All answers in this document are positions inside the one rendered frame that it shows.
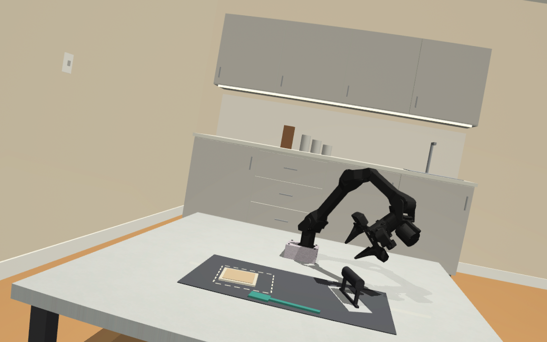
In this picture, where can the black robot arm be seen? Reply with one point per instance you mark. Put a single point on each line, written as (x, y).
(351, 180)

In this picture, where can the teal flat trowel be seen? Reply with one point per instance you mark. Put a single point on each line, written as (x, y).
(266, 298)

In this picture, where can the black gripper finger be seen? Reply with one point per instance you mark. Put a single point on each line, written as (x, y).
(367, 252)
(357, 229)

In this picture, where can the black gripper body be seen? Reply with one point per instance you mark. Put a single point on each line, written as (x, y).
(362, 220)

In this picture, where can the cream square tile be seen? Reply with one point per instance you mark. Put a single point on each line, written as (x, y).
(238, 277)

